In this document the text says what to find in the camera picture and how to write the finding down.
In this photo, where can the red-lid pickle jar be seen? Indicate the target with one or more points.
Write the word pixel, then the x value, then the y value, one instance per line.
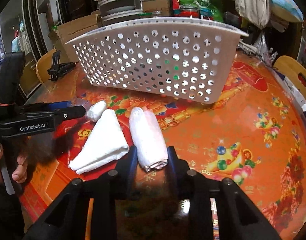
pixel 189 12

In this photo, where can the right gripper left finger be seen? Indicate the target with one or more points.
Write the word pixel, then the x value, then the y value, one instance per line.
pixel 66 216

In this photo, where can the open cardboard box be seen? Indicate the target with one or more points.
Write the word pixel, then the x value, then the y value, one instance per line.
pixel 70 30

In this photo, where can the person's left hand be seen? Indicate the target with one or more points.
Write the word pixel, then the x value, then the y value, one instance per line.
pixel 18 167

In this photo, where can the beige canvas tote bag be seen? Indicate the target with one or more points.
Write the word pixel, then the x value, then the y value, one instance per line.
pixel 255 11

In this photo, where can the left wooden chair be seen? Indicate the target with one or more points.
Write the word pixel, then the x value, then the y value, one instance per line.
pixel 42 65

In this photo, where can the mirrored dark wardrobe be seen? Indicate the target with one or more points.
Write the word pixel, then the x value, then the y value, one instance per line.
pixel 25 26

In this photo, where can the green shopping bag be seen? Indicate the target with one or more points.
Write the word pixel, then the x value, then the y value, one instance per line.
pixel 208 9

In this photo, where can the white pink towel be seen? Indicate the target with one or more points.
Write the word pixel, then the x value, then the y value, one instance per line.
pixel 147 137

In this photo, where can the white perforated plastic basket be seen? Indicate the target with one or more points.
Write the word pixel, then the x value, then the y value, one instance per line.
pixel 130 55

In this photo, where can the right wooden chair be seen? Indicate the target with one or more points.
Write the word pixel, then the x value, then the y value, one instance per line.
pixel 294 71

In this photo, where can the small white ball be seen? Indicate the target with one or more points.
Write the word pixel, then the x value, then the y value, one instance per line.
pixel 95 111

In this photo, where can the green snack packet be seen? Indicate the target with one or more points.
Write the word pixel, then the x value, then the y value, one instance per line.
pixel 171 70

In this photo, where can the wooden chair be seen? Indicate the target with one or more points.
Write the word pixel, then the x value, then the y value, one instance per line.
pixel 42 65
pixel 294 71

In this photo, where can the white triangular cloth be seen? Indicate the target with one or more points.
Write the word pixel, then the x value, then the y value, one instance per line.
pixel 105 143

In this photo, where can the blue illustrated tote bag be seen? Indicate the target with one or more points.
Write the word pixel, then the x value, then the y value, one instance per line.
pixel 287 10

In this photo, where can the white tiered storage rack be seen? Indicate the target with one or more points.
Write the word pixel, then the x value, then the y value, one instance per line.
pixel 115 11

